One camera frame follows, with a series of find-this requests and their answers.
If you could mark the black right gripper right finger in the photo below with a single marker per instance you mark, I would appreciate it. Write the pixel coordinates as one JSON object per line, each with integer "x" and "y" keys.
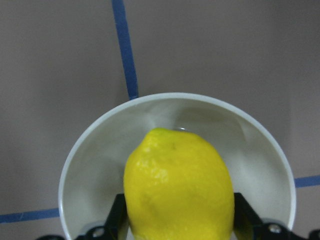
{"x": 249, "y": 226}

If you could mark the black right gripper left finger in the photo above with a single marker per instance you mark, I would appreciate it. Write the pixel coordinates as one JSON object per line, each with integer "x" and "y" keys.
{"x": 115, "y": 227}

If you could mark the white ceramic bowl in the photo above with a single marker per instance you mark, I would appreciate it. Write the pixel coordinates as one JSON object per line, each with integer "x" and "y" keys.
{"x": 93, "y": 172}

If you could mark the yellow lemon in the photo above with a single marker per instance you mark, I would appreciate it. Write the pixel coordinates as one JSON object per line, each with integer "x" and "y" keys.
{"x": 177, "y": 187}

